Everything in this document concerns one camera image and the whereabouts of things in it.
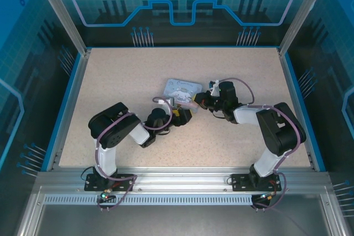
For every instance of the grey metal sheet panel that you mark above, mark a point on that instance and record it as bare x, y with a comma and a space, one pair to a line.
179, 219

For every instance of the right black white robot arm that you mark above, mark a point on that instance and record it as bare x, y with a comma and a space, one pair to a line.
279, 131

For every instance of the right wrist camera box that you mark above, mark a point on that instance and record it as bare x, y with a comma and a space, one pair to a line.
214, 88

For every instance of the blue-edged aluminium side rail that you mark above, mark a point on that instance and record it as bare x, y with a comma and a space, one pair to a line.
301, 109
67, 109

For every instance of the blue cartoon tin box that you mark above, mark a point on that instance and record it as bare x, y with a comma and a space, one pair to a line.
179, 89

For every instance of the aluminium mounting rail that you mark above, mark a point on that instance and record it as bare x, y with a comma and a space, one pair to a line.
179, 178

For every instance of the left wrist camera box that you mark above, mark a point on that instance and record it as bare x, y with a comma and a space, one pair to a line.
167, 106

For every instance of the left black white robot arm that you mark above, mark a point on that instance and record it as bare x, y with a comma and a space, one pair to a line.
110, 128

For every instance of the aluminium frame post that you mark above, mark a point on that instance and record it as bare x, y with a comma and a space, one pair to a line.
301, 12
63, 12

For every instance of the power connector with LED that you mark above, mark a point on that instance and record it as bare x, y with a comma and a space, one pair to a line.
105, 195
266, 196

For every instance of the small padlock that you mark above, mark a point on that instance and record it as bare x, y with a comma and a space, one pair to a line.
174, 103

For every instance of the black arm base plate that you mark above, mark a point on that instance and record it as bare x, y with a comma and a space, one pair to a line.
124, 183
239, 182

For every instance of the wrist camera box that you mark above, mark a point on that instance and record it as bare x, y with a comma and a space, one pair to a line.
214, 88
167, 106

